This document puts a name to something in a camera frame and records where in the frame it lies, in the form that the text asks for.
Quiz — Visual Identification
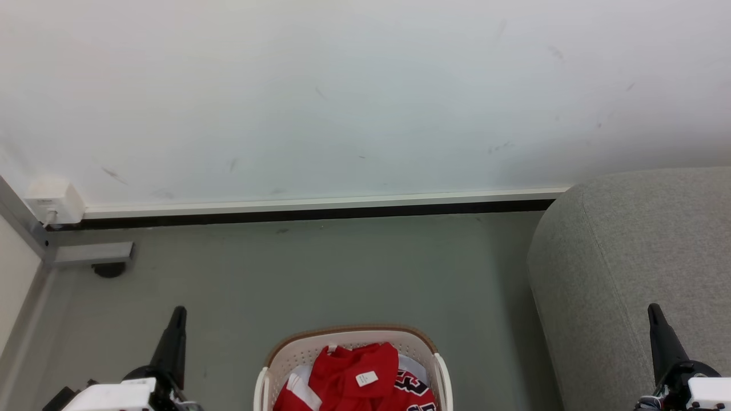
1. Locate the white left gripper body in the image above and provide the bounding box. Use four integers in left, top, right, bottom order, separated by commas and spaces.
60, 365, 202, 411

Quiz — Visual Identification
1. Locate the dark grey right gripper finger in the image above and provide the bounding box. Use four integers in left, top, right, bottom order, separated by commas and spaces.
647, 303, 689, 385

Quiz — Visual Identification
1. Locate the white wall socket box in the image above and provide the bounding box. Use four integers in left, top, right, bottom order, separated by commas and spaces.
25, 179, 87, 227

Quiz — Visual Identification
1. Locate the grey fabric sofa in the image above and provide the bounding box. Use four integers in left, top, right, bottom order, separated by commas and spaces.
527, 167, 731, 411

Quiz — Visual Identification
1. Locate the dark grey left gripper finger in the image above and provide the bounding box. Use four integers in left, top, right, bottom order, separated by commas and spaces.
150, 306, 187, 390

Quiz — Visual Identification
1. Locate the white and black baseboard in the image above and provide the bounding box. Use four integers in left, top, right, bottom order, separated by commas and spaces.
49, 186, 573, 231

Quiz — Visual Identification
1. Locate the red jersey with numbers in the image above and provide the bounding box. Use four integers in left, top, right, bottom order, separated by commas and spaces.
377, 354, 439, 411

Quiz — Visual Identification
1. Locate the red garment with white trim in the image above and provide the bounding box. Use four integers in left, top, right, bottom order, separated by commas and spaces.
274, 342, 400, 411

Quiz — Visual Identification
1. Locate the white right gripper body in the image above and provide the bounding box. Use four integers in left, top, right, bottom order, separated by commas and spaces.
657, 360, 731, 411

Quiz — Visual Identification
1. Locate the white perforated laundry basket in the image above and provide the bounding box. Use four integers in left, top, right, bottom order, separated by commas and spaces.
254, 325, 454, 411

